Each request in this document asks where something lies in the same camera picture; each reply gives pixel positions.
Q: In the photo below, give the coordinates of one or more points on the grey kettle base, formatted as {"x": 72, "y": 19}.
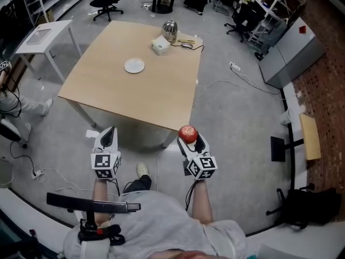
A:
{"x": 187, "y": 45}

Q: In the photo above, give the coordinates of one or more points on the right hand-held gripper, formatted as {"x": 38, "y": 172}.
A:
{"x": 200, "y": 164}

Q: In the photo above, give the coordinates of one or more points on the white tissue box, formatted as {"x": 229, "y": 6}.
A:
{"x": 160, "y": 46}

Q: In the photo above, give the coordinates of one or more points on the grey metal cabinet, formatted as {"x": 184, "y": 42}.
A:
{"x": 293, "y": 55}

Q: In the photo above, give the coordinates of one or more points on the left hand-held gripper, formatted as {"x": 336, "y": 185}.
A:
{"x": 103, "y": 162}

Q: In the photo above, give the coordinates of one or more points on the person's left forearm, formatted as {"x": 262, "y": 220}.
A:
{"x": 100, "y": 193}

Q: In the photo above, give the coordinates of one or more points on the person's white shoe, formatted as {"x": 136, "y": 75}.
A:
{"x": 142, "y": 169}

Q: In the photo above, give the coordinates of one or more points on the small red object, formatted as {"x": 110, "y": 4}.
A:
{"x": 302, "y": 29}

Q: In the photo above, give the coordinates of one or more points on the small white side table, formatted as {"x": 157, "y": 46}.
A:
{"x": 45, "y": 35}

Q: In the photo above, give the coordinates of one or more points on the person's right forearm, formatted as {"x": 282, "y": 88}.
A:
{"x": 201, "y": 201}

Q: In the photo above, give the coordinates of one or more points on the person's black trouser leg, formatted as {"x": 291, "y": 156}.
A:
{"x": 138, "y": 183}

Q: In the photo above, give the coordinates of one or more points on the silver metal kettle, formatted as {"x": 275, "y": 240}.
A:
{"x": 169, "y": 30}

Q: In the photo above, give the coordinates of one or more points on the light wooden board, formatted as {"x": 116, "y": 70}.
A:
{"x": 310, "y": 137}

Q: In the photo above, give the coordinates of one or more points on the white power strip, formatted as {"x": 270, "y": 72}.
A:
{"x": 235, "y": 66}
{"x": 37, "y": 172}

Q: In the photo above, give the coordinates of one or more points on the white paper sheet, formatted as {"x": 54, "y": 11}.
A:
{"x": 92, "y": 133}

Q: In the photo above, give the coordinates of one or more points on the person's grey shirt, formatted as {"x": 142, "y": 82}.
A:
{"x": 161, "y": 225}

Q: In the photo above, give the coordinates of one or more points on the black backpack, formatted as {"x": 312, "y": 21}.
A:
{"x": 310, "y": 206}

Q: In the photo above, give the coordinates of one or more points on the white paper cup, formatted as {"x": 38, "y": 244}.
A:
{"x": 285, "y": 117}

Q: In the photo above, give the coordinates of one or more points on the red apple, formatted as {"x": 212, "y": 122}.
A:
{"x": 187, "y": 134}

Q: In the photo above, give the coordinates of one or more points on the white round plate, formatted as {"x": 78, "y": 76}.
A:
{"x": 134, "y": 65}

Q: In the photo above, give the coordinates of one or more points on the black monitor stand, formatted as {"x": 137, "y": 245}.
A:
{"x": 278, "y": 148}

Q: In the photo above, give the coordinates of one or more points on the yellow pen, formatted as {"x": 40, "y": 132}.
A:
{"x": 186, "y": 40}

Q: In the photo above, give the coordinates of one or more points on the black clamp mount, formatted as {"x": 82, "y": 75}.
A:
{"x": 99, "y": 232}

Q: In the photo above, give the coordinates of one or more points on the black mounted bar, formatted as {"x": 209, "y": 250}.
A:
{"x": 81, "y": 202}

